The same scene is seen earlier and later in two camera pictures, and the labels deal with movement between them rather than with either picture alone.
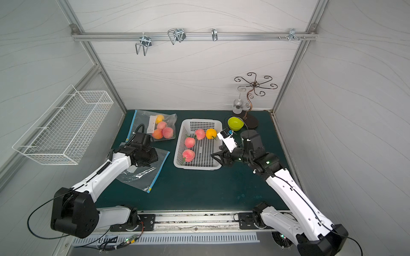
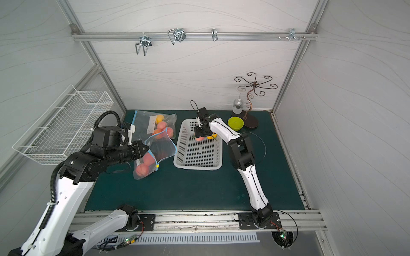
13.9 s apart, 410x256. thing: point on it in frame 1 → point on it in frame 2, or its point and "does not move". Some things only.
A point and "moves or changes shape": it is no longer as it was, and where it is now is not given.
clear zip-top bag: x=146 y=178 moves or changes shape
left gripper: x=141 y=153 → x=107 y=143
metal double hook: x=145 y=41 does not move
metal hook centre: x=176 y=34 does not move
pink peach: x=162 y=125 does not move
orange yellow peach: x=159 y=118 does not move
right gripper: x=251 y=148 → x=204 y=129
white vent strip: x=206 y=237 does not move
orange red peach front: x=157 y=133 does not move
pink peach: x=188 y=154 → x=142 y=169
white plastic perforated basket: x=196 y=140 does not move
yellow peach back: x=211 y=133 does not move
